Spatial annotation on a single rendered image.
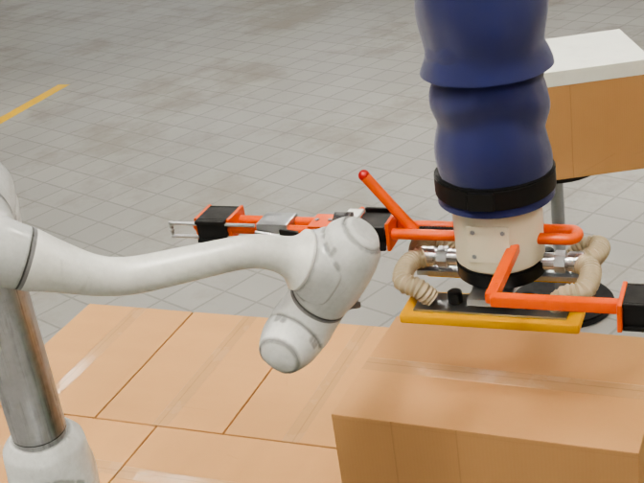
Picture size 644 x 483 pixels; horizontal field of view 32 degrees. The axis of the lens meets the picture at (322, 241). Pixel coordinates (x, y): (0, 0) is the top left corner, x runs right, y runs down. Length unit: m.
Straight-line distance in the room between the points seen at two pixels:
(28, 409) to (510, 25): 1.07
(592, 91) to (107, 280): 2.49
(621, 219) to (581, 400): 2.99
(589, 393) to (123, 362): 1.62
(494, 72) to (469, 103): 0.07
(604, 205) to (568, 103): 1.44
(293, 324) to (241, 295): 3.02
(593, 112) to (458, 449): 2.01
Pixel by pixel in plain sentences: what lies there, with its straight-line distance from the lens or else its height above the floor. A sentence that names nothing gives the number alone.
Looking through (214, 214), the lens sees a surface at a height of 1.29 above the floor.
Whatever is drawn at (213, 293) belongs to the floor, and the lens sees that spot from 4.89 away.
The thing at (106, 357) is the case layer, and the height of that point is 0.54.
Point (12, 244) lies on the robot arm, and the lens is 1.72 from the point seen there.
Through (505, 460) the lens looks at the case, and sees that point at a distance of 2.17.
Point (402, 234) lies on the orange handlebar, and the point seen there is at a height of 1.27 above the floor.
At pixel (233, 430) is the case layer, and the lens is 2.98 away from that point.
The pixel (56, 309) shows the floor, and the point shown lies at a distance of 5.08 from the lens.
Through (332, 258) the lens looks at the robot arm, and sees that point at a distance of 1.74.
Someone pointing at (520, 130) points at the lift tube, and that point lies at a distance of 1.99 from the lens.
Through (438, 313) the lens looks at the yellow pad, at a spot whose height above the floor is 1.16.
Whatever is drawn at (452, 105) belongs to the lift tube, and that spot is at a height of 1.56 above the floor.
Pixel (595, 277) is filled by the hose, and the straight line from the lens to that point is 2.08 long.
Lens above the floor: 2.20
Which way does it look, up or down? 25 degrees down
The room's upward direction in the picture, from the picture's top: 8 degrees counter-clockwise
